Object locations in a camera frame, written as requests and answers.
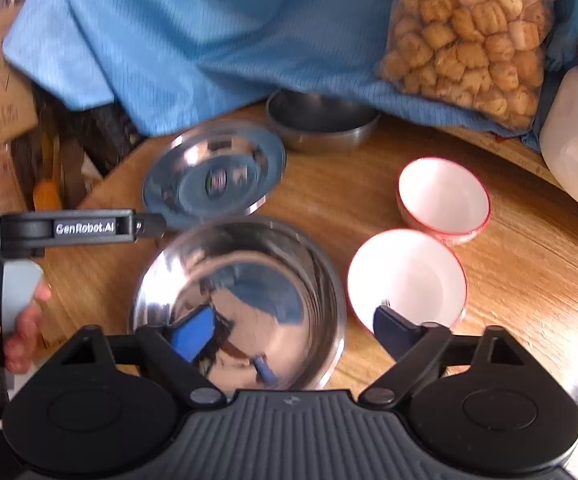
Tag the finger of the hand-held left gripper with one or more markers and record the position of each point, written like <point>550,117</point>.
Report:
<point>150,225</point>

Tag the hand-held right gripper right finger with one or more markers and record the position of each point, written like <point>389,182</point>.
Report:
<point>394,331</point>

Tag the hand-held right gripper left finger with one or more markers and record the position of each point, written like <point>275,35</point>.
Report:
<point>194,334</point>

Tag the white bowl with red rim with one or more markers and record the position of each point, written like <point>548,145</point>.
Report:
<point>444,195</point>
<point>404,275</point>

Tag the steel plate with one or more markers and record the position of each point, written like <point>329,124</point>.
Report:
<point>209,160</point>

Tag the large steel bowl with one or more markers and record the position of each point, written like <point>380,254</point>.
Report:
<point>269,270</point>

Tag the person's left hand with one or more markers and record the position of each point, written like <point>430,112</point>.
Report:
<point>24,335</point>

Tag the blue cloth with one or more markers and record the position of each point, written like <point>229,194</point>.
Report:
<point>169,35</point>

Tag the small steel bowl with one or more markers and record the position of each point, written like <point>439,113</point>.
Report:
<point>319,135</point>

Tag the wooden desk shelf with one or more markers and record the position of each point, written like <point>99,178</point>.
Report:
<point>509,157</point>

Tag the clear bag of biscuits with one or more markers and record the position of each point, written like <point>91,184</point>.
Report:
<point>469,35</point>

